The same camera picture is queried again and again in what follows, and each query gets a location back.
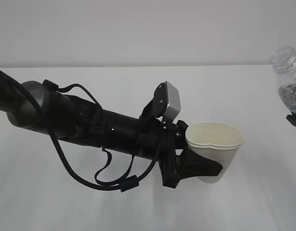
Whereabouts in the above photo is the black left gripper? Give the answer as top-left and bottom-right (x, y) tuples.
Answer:
(138, 119), (223, 190)

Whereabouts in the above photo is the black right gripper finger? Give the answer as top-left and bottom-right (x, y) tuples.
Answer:
(286, 112), (296, 127)

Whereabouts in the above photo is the white paper cup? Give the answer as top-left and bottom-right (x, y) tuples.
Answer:
(185, 121), (244, 184)

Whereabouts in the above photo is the clear plastic water bottle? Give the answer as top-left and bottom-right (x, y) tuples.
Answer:
(270, 46), (296, 114)

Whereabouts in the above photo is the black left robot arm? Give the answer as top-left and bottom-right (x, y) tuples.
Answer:
(0, 70), (223, 192)

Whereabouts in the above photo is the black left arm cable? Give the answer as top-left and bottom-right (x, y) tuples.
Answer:
(0, 69), (163, 193)

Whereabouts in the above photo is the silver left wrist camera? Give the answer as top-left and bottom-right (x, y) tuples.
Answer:
(142, 81), (181, 122)

